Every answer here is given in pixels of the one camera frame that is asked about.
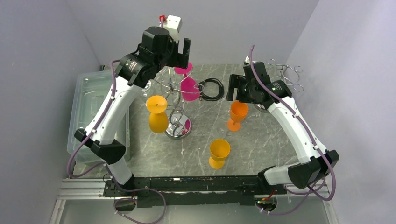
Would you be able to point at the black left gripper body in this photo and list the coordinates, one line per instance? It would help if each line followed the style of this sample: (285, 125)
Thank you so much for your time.
(173, 59)

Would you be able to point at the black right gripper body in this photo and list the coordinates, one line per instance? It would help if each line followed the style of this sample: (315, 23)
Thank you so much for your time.
(246, 94)

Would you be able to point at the orange wine glass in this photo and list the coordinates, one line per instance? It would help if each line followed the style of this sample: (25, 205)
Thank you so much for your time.
(238, 112)

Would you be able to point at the pink wine glass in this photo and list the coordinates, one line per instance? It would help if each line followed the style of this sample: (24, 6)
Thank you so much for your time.
(189, 87)

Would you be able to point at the clear wine glass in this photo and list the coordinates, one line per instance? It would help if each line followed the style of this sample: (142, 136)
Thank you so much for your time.
(220, 130)
(148, 90)

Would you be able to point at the yellow-orange wine glass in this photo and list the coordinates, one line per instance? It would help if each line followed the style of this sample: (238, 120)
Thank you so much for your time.
(219, 150)

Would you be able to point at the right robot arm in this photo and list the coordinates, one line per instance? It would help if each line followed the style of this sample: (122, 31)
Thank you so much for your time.
(314, 160)

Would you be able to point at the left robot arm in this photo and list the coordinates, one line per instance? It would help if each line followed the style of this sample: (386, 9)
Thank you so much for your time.
(158, 49)

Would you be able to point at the yellow wine glass left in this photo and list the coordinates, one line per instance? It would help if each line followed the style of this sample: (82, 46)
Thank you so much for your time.
(158, 119)

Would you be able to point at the chrome wine glass rack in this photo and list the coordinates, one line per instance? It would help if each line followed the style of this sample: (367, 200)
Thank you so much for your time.
(180, 125)

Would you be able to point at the clear plastic storage box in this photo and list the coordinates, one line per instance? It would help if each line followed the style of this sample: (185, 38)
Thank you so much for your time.
(90, 92)

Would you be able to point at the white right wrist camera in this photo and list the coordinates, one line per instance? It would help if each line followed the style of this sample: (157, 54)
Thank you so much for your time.
(247, 61)

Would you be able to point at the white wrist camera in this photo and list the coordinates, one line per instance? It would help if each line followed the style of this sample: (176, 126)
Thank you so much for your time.
(247, 61)
(173, 24)

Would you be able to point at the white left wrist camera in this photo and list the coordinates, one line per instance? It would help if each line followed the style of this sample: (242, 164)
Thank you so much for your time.
(173, 24)

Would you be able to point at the aluminium frame rails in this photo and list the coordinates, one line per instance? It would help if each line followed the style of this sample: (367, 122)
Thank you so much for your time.
(260, 143)

